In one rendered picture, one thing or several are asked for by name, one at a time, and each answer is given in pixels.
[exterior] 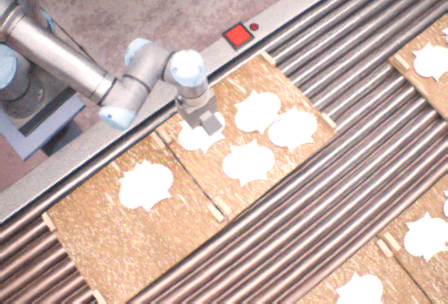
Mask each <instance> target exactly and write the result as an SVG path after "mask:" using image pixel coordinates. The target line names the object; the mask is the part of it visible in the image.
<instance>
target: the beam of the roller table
mask: <svg viewBox="0 0 448 304"><path fill-rule="evenodd" d="M324 1H325V0H279V1H277V2H276V3H274V4H272V5H271V6H269V7H268V8H265V10H263V11H261V12H260V13H258V14H257V15H256V16H254V17H253V18H250V19H249V20H248V21H246V22H244V26H245V27H247V28H248V30H249V31H250V32H251V33H252V34H253V35H254V36H255V38H254V40H253V41H251V42H250V43H248V44H246V45H245V47H242V48H241V49H240V50H238V51H235V50H234V49H233V48H232V46H231V45H230V44H229V43H228V42H227V41H225V38H223V37H222V38H220V39H219V40H218V41H216V42H215V43H213V44H211V45H210V46H209V47H206V49H204V50H202V51H201V52H199V54H200V55H201V56H202V59H203V60H204V63H205V66H206V70H207V74H206V75H207V80H209V79H210V78H212V77H213V76H214V75H216V74H218V73H219V72H220V71H222V70H223V69H224V68H226V67H228V66H229V65H231V64H232V63H233V62H235V61H236V60H238V59H240V58H241V57H242V56H244V55H245V54H246V53H248V52H250V51H251V50H253V49H254V48H255V47H258V45H259V44H261V43H263V42H265V41H266V40H267V39H269V38H270V37H271V36H273V35H275V34H276V33H278V32H279V31H281V30H282V29H283V28H285V27H287V26H288V25H290V23H293V22H294V21H296V20H297V19H298V18H300V17H302V16H304V14H307V12H309V11H311V10H312V9H314V8H315V7H317V6H318V5H320V4H321V3H322V2H324ZM252 23H256V24H258V25H259V29H258V30H257V31H251V30H250V29H249V26H250V24H252ZM177 94H178V91H177V88H176V86H175V85H171V84H169V83H167V82H163V81H161V80H160V79H159V80H158V81H157V83H156V85H155V86H154V87H153V89H152V91H151V92H150V95H149V96H148V97H147V99H146V101H145V102H144V105H142V107H141V109H140V111H139V112H138V113H137V117H135V119H134V121H133V122H132V123H131V125H130V126H129V128H128V129H127V130H124V131H120V130H117V129H115V128H112V127H111V126H110V125H107V124H106V122H104V121H103V120H102V119H101V120H100V122H98V123H96V124H95V125H93V126H92V127H91V128H90V129H87V131H85V132H83V133H82V134H81V135H79V136H78V137H77V138H75V139H74V140H73V141H71V142H70V143H69V144H67V145H65V147H63V148H61V149H59V150H58V151H57V152H56V153H54V155H51V156H50V157H49V158H47V159H46V160H44V161H43V162H42V163H40V164H39V165H38V166H36V167H35V168H33V169H32V170H31V171H29V172H28V173H26V174H25V176H23V177H21V178H19V180H17V181H16V182H15V183H13V184H12V185H10V186H9V187H8V188H6V189H5V190H3V191H2V192H0V228H1V227H3V226H4V225H6V224H7V223H9V221H11V220H12V219H14V218H15V217H17V216H18V215H20V214H21V212H23V211H24V210H26V209H27V208H29V207H30V206H32V205H33V204H35V203H36V202H37V201H39V199H41V198H43V196H44V197H45V195H47V194H48V193H49V192H51V191H52V190H53V189H55V188H56V187H58V186H59V185H60V184H62V183H63V182H65V181H66V180H67V179H69V178H70V177H71V176H73V175H74V174H76V173H77V172H78V171H80V170H81V169H82V168H84V167H85V166H86V165H88V164H90V162H93V160H95V159H97V158H98V157H99V156H101V155H102V154H104V153H105V152H106V151H107V150H109V149H110V148H111V147H114V145H116V144H117V143H119V142H120V141H122V140H123V139H124V138H126V137H127V136H128V135H131V133H133V132H134V131H136V130H137V129H138V128H140V127H141V126H143V125H145V124H146V122H149V121H150V120H151V119H153V118H155V117H156V115H159V114H160V113H161V112H162V111H164V110H165V109H166V108H169V107H170V106H171V105H173V104H174V103H175V99H174V96H175V95H177Z"/></svg>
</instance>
